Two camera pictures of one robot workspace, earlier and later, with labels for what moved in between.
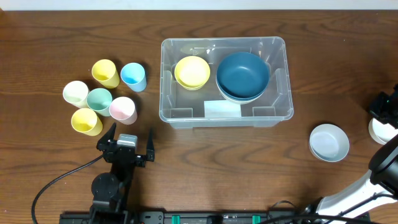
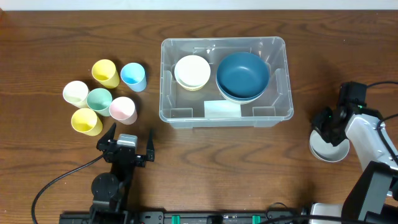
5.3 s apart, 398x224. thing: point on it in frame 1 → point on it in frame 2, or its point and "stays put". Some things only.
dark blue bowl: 242,76 stays put
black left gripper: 125,152 stays put
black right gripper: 382,107 → 322,123
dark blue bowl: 243,87 stays put
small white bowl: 382,133 → 192,70
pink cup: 123,109 stays put
